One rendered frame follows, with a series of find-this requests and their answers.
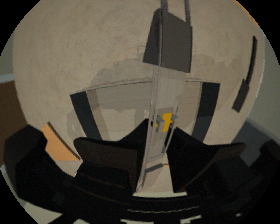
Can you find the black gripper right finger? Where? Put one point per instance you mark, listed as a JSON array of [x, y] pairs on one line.
[[188, 158]]

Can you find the dark brown spatula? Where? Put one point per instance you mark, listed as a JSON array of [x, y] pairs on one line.
[[245, 84]]

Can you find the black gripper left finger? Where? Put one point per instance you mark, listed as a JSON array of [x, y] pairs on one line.
[[126, 153]]

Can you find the wooden board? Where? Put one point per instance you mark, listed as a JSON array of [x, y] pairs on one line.
[[56, 146]]

